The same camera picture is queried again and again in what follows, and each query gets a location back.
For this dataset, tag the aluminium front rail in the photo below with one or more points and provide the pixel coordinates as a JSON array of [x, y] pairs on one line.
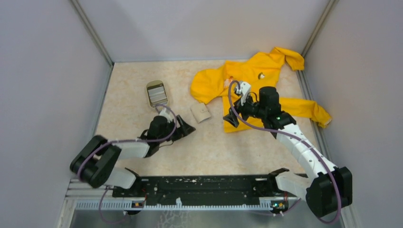
[[101, 198]]

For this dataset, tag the beige oval card tray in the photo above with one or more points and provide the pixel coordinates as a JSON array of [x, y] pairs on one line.
[[154, 84]]

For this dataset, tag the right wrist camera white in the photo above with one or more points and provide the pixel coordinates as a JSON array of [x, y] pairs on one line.
[[242, 88]]

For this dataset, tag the stack of cards in tray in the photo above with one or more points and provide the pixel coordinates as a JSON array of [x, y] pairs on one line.
[[157, 94]]

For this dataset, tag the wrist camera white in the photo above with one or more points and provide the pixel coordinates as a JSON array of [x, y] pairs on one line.
[[166, 113], [242, 88]]

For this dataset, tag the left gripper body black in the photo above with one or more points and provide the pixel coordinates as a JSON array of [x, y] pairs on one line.
[[170, 128]]

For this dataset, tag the yellow jacket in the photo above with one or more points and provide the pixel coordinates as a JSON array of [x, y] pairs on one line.
[[263, 69]]

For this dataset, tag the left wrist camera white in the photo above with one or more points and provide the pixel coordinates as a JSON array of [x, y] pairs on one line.
[[166, 113]]

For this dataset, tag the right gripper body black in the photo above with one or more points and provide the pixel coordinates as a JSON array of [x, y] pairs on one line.
[[249, 109]]

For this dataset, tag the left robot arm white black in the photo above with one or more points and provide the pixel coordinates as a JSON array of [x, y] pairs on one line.
[[95, 164]]

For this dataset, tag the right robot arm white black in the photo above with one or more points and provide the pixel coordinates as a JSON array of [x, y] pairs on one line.
[[326, 188]]

